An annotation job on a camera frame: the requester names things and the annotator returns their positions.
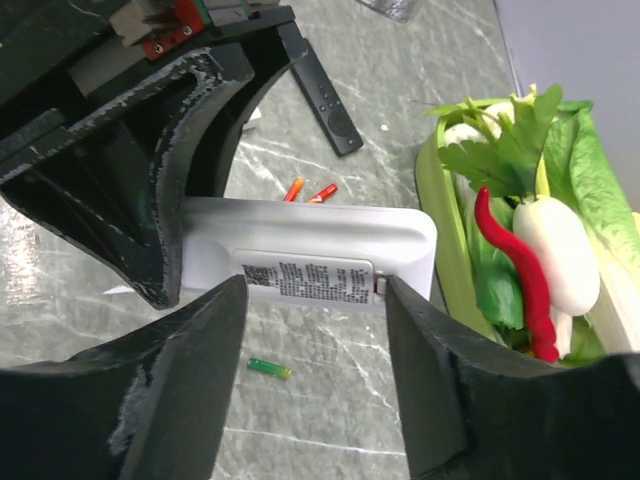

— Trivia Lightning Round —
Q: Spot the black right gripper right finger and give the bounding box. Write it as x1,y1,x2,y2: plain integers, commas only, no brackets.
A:
386,277,639,479

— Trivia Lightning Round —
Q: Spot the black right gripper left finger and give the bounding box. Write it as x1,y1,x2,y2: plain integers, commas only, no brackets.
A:
1,275,248,479

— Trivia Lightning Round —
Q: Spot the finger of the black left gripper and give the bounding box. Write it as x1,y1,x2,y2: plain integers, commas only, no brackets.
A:
185,21,307,197

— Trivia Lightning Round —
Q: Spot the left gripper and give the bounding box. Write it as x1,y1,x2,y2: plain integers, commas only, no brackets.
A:
1,1,295,309

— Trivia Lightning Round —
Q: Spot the white remote control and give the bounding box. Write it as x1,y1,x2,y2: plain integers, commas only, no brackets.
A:
181,197,437,314

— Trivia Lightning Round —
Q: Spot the black remote control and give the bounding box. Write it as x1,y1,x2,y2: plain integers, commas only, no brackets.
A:
291,38,363,157

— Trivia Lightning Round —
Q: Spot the orange red battery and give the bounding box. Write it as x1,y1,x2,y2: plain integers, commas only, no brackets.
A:
283,177,305,202

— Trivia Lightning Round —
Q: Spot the red chili pepper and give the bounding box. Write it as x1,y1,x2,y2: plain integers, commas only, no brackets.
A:
474,187,560,363

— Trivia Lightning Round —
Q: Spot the green battery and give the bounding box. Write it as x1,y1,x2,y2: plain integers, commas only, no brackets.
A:
247,357,292,380

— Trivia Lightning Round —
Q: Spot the white toy radish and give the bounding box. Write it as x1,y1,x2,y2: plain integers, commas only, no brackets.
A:
513,196,600,358

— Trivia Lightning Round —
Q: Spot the green plastic tray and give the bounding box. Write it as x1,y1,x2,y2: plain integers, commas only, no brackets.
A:
414,107,501,342

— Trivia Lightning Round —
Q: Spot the green parsley sprig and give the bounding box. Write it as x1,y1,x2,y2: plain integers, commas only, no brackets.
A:
426,84,563,198

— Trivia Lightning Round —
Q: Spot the long green napa cabbage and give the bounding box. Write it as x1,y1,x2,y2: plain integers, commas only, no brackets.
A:
544,108,639,353

